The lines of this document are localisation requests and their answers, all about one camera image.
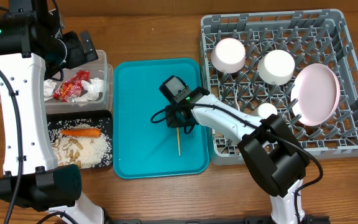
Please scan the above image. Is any wooden chopstick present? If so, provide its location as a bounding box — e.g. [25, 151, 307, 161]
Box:
[177, 128, 181, 156]

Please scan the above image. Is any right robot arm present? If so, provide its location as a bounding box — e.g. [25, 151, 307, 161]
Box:
[159, 76, 310, 223]

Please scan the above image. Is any teal serving tray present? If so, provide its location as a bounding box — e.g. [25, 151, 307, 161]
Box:
[112, 58, 209, 179]

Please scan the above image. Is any white napkin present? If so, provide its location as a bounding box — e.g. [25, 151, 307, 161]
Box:
[44, 80, 57, 98]

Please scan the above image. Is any black tray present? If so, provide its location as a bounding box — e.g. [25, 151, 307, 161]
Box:
[46, 109, 114, 170]

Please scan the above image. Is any red snack wrapper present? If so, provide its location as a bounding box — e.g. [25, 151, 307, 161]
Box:
[53, 70, 90, 102]

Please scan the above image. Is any white round plate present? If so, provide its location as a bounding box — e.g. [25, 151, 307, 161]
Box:
[290, 63, 341, 126]

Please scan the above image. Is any small white bowl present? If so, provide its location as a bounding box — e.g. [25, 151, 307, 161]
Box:
[257, 50, 295, 85]

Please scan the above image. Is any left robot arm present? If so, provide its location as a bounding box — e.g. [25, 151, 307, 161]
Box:
[0, 0, 111, 223]

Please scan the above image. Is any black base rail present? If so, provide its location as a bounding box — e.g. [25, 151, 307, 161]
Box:
[104, 214, 332, 224]

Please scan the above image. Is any orange carrot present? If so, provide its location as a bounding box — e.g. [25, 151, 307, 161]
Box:
[60, 128, 101, 138]

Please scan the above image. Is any peanut shells and rice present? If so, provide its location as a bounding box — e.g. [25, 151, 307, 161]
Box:
[47, 119, 113, 169]

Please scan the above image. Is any white cup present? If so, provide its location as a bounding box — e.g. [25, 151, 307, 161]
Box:
[254, 103, 278, 119]

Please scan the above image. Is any white tissue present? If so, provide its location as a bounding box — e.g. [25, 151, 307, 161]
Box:
[75, 78, 104, 102]

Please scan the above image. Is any white plastic fork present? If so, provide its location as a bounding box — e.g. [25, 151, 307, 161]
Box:
[234, 90, 241, 111]

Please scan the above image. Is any clear plastic bin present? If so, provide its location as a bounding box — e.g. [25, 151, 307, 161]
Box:
[45, 50, 113, 114]

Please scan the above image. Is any pink bowl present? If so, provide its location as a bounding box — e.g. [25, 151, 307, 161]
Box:
[211, 38, 246, 73]

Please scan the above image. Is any grey dishwasher rack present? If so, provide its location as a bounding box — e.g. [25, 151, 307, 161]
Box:
[200, 9, 358, 159]

